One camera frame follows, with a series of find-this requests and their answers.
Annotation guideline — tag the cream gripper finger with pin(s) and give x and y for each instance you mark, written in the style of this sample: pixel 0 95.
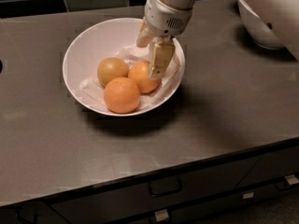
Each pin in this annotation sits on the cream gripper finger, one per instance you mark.
pixel 145 36
pixel 160 56

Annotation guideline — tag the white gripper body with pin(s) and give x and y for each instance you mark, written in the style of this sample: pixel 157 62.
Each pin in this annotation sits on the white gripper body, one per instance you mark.
pixel 163 19

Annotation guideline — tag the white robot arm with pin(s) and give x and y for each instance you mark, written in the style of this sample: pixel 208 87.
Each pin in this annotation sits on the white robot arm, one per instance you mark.
pixel 280 16

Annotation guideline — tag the large white bowl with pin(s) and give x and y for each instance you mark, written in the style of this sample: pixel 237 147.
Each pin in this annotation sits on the large white bowl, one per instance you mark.
pixel 103 40

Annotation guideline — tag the white paper napkin in bowl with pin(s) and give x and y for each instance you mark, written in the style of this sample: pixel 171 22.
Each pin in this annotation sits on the white paper napkin in bowl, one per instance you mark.
pixel 91 94

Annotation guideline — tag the yellowish orange at back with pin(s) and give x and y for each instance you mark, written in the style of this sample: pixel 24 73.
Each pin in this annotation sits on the yellowish orange at back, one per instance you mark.
pixel 111 68

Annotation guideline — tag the right black drawer front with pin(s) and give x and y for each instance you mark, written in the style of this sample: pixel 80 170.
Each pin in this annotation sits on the right black drawer front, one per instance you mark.
pixel 274 173

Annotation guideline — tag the black drawer front with handle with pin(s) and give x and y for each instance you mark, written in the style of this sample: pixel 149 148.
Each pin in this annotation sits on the black drawer front with handle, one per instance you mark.
pixel 141 198

